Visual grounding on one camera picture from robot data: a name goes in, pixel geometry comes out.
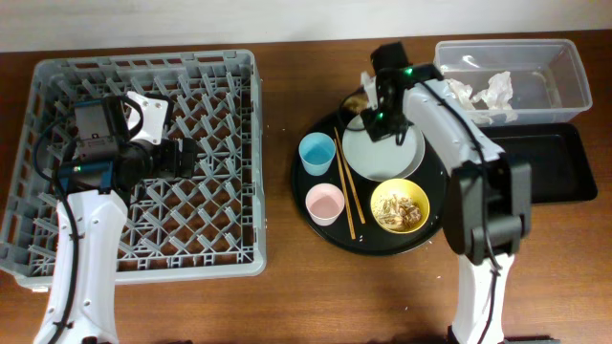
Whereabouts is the grey plastic dishwasher rack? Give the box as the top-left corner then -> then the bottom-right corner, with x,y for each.
1,50 -> 266,290

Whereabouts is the light blue cup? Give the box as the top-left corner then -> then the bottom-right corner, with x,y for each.
298,132 -> 336,176

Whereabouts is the white paper napkin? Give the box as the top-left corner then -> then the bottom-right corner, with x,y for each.
447,71 -> 518,125

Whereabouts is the round black serving tray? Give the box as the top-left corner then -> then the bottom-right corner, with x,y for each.
291,107 -> 458,257

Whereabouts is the brown snack wrapper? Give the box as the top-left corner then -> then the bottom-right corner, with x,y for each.
342,94 -> 368,115

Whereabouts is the clear plastic waste bin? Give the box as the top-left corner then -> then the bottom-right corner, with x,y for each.
434,39 -> 592,127

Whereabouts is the wooden chopstick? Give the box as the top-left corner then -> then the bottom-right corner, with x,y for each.
334,127 -> 366,225
333,139 -> 356,240

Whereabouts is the yellow bowl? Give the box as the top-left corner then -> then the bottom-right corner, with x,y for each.
370,179 -> 430,234

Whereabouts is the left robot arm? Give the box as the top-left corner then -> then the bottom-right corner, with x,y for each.
34,91 -> 198,343

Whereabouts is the white round plate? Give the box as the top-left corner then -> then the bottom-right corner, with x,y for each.
341,117 -> 426,182

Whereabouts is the black rectangular tray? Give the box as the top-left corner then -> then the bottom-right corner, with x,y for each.
482,122 -> 598,204

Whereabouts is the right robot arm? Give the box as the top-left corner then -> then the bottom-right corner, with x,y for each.
361,42 -> 532,343

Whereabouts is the pink cup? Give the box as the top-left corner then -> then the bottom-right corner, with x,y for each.
305,183 -> 344,226

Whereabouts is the food scraps peanuts and rice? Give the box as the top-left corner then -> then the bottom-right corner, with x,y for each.
375,194 -> 423,232

